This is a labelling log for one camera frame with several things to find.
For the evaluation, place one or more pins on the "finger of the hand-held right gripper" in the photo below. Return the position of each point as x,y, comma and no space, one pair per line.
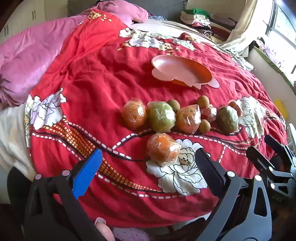
259,160
277,144

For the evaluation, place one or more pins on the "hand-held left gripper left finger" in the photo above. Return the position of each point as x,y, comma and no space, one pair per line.
91,169

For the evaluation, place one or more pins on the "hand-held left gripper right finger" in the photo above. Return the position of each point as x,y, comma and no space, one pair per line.
205,166

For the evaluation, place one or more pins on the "longan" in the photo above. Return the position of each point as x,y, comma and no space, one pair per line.
173,105
204,126
203,102

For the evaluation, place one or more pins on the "green citrus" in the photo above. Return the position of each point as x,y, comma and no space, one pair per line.
161,117
227,119

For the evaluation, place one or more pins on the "small reddish orange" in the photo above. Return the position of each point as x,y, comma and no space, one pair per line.
208,112

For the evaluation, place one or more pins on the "pink bowl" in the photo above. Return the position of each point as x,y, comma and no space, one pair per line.
180,69

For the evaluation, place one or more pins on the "person's left hand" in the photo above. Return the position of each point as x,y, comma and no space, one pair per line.
105,230

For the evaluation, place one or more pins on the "yellow card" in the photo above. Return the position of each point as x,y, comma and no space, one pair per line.
281,109

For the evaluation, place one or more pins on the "person's patterned pants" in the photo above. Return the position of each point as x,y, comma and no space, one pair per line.
129,234

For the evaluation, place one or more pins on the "red floral blanket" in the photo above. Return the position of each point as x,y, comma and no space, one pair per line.
92,92

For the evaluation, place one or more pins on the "green window seat mat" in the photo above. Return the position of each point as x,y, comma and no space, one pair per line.
272,64

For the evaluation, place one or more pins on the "green white patterned cloth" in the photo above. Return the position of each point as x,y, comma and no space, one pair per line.
241,60

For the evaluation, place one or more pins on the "purple cloth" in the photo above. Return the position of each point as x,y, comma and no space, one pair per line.
270,51

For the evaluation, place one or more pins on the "window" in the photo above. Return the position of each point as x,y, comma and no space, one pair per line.
282,23

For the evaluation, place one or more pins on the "cream curtain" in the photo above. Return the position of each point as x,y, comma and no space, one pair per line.
249,23

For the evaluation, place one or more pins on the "pink quilt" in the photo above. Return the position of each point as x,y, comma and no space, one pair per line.
27,58

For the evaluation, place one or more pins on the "stack of folded clothes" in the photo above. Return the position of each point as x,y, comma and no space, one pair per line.
203,25

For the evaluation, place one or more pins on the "cream bedsheet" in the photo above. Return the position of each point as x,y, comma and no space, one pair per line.
157,26

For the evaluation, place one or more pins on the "green folded garment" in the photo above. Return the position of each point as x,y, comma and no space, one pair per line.
196,11

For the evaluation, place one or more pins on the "blue patterned cloth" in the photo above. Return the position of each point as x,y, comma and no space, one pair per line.
157,16

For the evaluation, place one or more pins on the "pink pillow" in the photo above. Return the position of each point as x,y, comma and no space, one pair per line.
122,9

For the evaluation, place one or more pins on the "grey padded headboard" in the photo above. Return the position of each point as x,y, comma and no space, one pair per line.
166,7

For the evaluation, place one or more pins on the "white wardrobe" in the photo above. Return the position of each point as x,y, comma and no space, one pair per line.
23,16

